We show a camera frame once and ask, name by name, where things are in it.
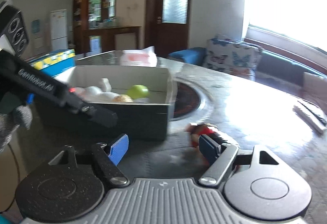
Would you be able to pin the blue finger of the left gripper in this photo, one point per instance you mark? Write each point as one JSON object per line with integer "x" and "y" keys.
{"x": 91, "y": 112}

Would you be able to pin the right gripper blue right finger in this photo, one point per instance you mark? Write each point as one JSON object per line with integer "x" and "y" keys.
{"x": 209, "y": 148}

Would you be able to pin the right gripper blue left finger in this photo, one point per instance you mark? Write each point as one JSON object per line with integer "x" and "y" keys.
{"x": 118, "y": 148}

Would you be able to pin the tan peanut toy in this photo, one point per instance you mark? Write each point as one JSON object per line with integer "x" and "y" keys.
{"x": 123, "y": 98}

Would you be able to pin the white plush bunny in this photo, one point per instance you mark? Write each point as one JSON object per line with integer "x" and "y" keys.
{"x": 102, "y": 93}

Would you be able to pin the green round toy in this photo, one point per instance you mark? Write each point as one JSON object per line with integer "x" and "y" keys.
{"x": 138, "y": 91}

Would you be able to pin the grey gloved left hand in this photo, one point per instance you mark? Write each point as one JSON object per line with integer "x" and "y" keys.
{"x": 19, "y": 117}

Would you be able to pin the doll with dark hair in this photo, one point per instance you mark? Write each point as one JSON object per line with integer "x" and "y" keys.
{"x": 194, "y": 130}

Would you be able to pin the black white cardboard box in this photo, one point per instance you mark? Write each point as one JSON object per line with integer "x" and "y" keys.
{"x": 140, "y": 121}

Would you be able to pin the blue yellow tissue box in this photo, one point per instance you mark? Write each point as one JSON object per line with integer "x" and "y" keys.
{"x": 54, "y": 62}

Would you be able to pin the black induction cooktop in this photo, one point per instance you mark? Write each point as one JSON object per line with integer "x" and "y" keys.
{"x": 193, "y": 104}

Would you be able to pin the white refrigerator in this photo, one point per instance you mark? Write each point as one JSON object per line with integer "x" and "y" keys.
{"x": 58, "y": 30}

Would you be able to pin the pink tissue pack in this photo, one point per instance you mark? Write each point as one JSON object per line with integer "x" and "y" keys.
{"x": 144, "y": 58}

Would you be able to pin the dark wooden cabinet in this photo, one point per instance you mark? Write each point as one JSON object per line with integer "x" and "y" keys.
{"x": 96, "y": 27}

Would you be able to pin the butterfly print pillow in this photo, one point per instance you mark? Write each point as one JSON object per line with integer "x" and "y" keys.
{"x": 236, "y": 58}

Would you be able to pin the blue sofa bench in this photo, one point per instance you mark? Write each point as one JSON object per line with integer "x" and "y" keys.
{"x": 273, "y": 70}

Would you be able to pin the grey remote control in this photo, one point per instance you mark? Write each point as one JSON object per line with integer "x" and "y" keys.
{"x": 310, "y": 118}

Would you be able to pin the white cushion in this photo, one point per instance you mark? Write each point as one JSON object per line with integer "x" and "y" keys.
{"x": 315, "y": 89}

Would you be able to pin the dark wooden door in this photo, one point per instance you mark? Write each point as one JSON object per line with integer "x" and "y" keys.
{"x": 166, "y": 25}

